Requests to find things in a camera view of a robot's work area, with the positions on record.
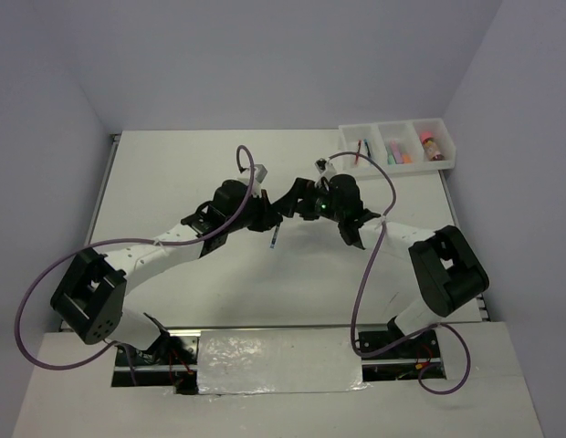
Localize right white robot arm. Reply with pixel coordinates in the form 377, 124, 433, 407
274, 174, 489, 359

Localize aluminium rail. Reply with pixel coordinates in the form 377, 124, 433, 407
163, 321, 393, 332

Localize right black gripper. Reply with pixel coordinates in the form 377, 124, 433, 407
272, 177, 345, 223

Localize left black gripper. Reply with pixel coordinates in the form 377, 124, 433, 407
225, 188, 281, 233

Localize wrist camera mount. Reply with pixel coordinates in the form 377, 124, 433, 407
238, 164, 267, 192
315, 158, 337, 185

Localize purple highlighter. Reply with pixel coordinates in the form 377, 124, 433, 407
390, 141, 403, 164

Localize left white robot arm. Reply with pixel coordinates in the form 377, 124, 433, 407
50, 180, 283, 364

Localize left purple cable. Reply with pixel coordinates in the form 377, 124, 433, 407
16, 144, 257, 387

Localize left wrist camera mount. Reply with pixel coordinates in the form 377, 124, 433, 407
238, 164, 267, 192

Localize dark blue pen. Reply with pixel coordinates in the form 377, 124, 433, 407
269, 224, 281, 249

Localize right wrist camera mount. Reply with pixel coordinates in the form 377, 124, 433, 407
315, 158, 337, 185

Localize pink-capped clear tube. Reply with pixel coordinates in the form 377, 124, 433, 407
419, 131, 445, 162

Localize clear three-compartment organizer tray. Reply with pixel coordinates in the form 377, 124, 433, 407
339, 119, 456, 179

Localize red pen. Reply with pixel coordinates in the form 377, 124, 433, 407
354, 139, 362, 166

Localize silver foil sheet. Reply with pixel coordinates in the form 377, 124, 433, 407
197, 328, 367, 395

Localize teal blue pen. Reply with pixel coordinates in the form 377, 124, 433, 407
362, 139, 372, 158

